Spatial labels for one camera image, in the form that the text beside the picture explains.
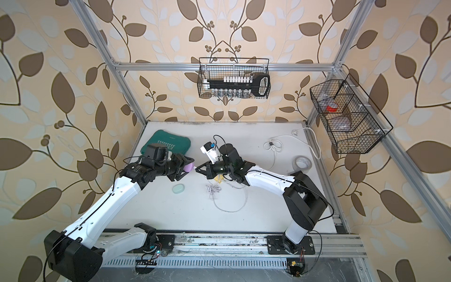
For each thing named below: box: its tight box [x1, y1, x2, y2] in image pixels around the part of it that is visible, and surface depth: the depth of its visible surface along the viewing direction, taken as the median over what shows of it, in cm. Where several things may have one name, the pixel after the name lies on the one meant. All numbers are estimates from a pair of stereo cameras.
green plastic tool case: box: [140, 129, 191, 156], surface depth 109 cm
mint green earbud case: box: [172, 183, 185, 194], surface depth 92 cm
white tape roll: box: [292, 155, 313, 173], surface depth 100 cm
